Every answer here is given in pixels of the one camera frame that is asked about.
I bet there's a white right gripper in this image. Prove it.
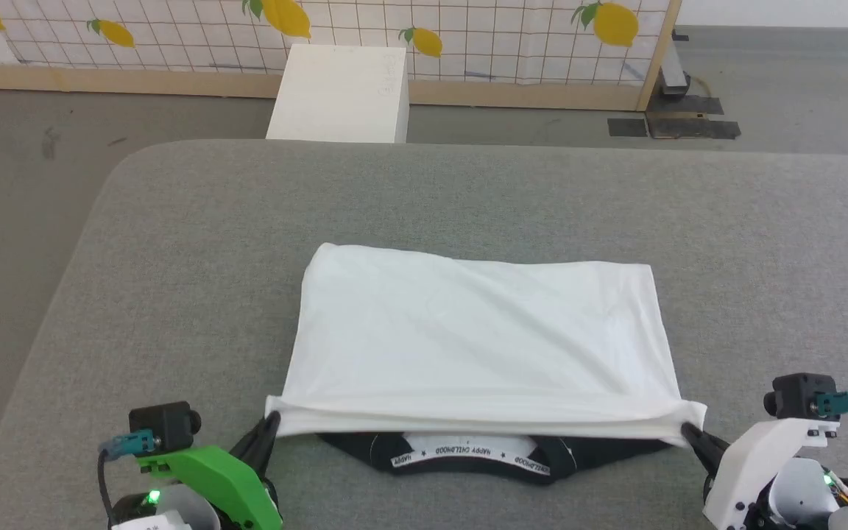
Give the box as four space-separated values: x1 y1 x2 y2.
681 418 841 530

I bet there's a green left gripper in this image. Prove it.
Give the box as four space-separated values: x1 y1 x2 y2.
139 413 283 530

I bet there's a white and black t-shirt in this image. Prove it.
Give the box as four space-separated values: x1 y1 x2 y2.
266 243 708 487

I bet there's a grey fabric sofa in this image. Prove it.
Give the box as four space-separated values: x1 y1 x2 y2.
0 140 848 530

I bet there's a dark metal partition foot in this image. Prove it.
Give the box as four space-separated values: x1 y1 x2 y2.
645 28 741 141

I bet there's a white box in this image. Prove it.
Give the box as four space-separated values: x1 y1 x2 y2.
266 44 410 144

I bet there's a lemon print partition screen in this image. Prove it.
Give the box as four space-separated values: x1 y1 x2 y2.
0 0 682 113

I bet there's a left teal plug black cable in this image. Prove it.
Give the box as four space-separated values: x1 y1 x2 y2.
98 431 157 527

